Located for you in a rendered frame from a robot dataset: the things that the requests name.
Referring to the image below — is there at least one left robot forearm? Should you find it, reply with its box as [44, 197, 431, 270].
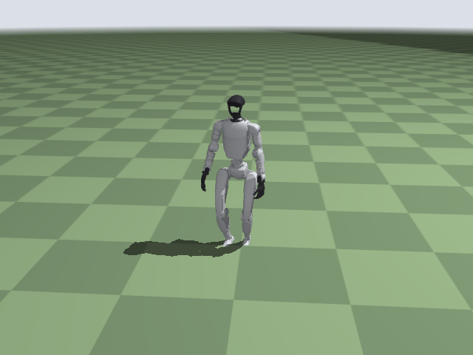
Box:
[256, 150, 265, 181]

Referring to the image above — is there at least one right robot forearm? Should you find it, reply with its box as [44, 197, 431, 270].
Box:
[203, 143, 215, 172]

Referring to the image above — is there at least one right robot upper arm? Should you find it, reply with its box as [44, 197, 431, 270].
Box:
[209, 120, 224, 152]

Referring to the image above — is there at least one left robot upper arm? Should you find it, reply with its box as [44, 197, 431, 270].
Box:
[247, 123, 263, 158]

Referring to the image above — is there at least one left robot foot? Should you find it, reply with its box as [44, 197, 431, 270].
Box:
[242, 236, 251, 246]

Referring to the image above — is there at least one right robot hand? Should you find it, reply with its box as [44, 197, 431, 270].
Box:
[201, 167, 209, 192]

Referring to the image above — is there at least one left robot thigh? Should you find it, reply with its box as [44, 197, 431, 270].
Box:
[241, 169, 257, 221]

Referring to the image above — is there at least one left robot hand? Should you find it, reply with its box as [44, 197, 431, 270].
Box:
[253, 175, 265, 199]

